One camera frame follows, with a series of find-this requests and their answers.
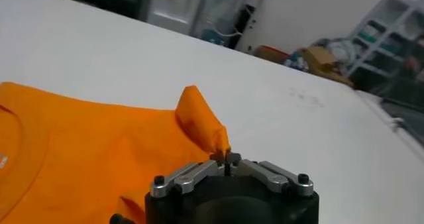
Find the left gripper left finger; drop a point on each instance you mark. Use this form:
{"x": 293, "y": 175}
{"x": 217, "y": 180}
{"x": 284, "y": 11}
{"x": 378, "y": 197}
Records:
{"x": 195, "y": 174}

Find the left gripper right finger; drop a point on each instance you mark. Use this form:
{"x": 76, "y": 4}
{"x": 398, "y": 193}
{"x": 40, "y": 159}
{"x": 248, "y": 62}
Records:
{"x": 268, "y": 175}

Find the orange t-shirt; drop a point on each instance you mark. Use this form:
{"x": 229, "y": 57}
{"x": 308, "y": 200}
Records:
{"x": 99, "y": 152}

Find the grey clothes pile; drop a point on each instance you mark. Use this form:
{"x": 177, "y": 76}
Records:
{"x": 344, "y": 49}

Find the blue and white bag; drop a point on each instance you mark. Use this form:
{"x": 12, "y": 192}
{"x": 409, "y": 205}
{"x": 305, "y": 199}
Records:
{"x": 297, "y": 61}

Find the open cardboard box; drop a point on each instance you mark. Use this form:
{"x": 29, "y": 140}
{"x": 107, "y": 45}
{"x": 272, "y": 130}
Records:
{"x": 271, "y": 53}

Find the white side table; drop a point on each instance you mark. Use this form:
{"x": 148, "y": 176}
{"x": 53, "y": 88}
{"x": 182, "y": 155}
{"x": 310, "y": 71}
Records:
{"x": 381, "y": 119}

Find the large cardboard box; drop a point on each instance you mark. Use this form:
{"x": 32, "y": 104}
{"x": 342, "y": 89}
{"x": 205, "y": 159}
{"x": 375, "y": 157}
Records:
{"x": 321, "y": 61}

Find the blue water jug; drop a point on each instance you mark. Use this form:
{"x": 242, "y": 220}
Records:
{"x": 214, "y": 37}

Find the white jug rack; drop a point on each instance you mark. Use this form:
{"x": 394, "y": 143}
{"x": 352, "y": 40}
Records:
{"x": 205, "y": 10}

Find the white water dispenser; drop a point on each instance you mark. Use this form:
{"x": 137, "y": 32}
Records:
{"x": 175, "y": 3}

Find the white storage shelf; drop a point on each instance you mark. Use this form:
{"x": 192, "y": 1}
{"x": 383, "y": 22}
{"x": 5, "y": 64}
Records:
{"x": 387, "y": 30}

